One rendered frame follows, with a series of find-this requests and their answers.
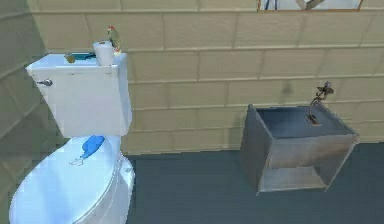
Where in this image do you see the blue spray bottle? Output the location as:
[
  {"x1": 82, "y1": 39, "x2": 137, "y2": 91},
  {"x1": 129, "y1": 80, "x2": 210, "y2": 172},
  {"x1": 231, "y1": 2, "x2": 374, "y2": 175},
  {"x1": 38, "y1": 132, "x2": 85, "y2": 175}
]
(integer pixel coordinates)
[{"x1": 69, "y1": 134, "x2": 106, "y2": 167}]

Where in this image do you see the white toilet paper roll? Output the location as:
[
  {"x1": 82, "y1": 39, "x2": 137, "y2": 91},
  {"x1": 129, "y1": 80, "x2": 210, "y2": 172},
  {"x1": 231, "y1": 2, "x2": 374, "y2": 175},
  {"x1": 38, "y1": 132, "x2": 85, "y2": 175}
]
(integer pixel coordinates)
[{"x1": 92, "y1": 40, "x2": 115, "y2": 67}]

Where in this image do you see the grey metal sink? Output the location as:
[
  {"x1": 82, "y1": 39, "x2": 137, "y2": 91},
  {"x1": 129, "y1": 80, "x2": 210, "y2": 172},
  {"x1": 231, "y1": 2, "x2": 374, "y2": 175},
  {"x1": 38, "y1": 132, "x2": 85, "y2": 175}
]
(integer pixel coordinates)
[{"x1": 239, "y1": 101, "x2": 360, "y2": 194}]

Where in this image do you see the teal flat dish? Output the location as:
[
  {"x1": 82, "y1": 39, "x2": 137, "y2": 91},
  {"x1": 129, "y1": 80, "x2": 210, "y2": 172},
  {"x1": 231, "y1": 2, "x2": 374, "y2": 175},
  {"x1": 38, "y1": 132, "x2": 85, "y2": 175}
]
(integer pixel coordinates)
[{"x1": 64, "y1": 51, "x2": 97, "y2": 64}]

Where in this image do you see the dark metal faucet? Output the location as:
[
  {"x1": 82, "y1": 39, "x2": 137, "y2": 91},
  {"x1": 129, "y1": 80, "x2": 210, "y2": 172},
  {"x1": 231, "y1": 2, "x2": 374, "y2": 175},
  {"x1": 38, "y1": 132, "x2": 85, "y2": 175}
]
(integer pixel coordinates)
[{"x1": 305, "y1": 80, "x2": 335, "y2": 126}]

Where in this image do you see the wood framed wall mirror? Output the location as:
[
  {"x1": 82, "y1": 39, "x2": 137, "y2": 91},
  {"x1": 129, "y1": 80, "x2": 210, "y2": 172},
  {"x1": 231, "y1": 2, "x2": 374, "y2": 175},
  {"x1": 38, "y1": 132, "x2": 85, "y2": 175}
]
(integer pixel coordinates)
[{"x1": 256, "y1": 0, "x2": 364, "y2": 13}]

